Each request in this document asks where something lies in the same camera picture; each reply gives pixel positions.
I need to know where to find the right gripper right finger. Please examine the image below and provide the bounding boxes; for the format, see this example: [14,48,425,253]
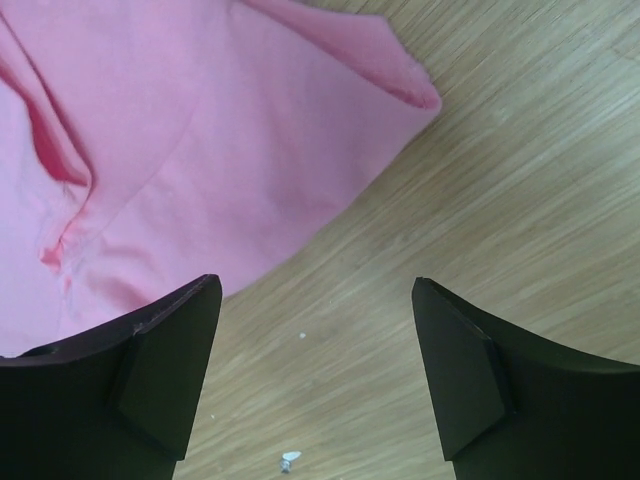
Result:
[412,278,639,479]

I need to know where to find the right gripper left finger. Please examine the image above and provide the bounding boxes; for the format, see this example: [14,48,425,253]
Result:
[1,275,222,480]

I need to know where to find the pink t shirt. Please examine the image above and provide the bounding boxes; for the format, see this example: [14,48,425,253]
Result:
[1,1,442,357]

